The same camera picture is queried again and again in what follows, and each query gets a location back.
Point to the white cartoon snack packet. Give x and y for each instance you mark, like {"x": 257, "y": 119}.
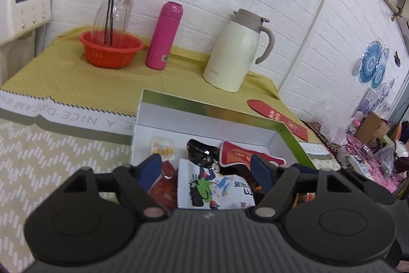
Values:
{"x": 220, "y": 186}

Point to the clear glass carafe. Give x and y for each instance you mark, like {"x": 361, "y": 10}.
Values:
{"x": 123, "y": 7}

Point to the red envelope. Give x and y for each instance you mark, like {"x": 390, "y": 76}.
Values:
{"x": 274, "y": 114}

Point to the brown cardboard box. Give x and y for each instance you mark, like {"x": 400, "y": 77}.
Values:
{"x": 372, "y": 127}

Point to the blue paper fan decoration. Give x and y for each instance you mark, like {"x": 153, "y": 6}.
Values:
{"x": 372, "y": 63}

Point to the long black straw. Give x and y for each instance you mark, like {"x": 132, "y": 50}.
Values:
{"x": 111, "y": 26}
{"x": 111, "y": 4}

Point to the pink floral cloth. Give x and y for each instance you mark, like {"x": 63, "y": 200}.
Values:
{"x": 367, "y": 151}

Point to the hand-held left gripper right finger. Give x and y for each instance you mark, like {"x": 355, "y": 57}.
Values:
{"x": 260, "y": 171}

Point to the white box with green rim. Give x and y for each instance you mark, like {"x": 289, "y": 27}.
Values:
{"x": 198, "y": 126}

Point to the pink lidded jar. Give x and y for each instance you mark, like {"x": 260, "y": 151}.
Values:
{"x": 354, "y": 127}

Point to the small wall pictures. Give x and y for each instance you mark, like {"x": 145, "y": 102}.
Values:
{"x": 374, "y": 100}

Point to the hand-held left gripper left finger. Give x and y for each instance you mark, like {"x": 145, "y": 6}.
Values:
{"x": 150, "y": 171}

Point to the yellow dotted tablecloth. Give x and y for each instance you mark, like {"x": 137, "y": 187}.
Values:
{"x": 96, "y": 84}

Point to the cream thermal jug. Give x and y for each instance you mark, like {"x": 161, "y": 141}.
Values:
{"x": 233, "y": 52}

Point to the red fan shaped packet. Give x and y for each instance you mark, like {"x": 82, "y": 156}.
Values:
{"x": 239, "y": 153}

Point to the dark red shiny snack packet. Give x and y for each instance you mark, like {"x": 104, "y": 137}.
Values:
{"x": 201, "y": 151}

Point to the clear yellow candy packet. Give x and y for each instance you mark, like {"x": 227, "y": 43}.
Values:
{"x": 163, "y": 146}

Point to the small black wall sign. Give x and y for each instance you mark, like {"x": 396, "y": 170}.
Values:
{"x": 397, "y": 58}

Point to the red plastic basket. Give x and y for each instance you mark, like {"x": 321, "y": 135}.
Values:
{"x": 110, "y": 52}

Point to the white wall conduit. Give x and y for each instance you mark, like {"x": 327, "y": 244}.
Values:
{"x": 316, "y": 14}

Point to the pink thermos bottle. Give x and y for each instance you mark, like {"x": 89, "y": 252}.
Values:
{"x": 164, "y": 36}

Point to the orange red snack packet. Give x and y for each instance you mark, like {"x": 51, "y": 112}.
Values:
{"x": 164, "y": 188}

